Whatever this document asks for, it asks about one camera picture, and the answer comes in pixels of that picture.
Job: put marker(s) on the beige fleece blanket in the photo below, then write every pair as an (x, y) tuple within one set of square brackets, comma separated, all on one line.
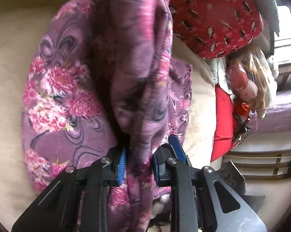
[(22, 24)]

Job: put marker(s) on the red patterned pillow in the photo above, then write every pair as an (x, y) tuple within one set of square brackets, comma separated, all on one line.
[(216, 28)]

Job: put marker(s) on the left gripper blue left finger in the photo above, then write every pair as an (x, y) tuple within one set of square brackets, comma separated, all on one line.
[(77, 199)]

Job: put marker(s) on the white gloved right hand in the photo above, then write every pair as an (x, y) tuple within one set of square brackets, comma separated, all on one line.
[(161, 207)]

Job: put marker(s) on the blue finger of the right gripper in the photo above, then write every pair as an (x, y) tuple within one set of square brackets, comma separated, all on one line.
[(178, 150)]

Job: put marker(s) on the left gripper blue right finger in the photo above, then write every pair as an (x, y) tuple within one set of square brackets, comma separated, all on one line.
[(201, 200)]

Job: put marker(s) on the doll in plastic bag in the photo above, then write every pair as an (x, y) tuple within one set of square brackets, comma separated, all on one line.
[(251, 79)]

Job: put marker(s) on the red cloth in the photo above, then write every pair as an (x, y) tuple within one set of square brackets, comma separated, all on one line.
[(224, 133)]

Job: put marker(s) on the wooden bed frame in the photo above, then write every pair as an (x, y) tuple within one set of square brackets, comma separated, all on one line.
[(264, 152)]

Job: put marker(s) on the purple floral shirt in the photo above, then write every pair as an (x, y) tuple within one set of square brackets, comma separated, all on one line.
[(103, 76)]

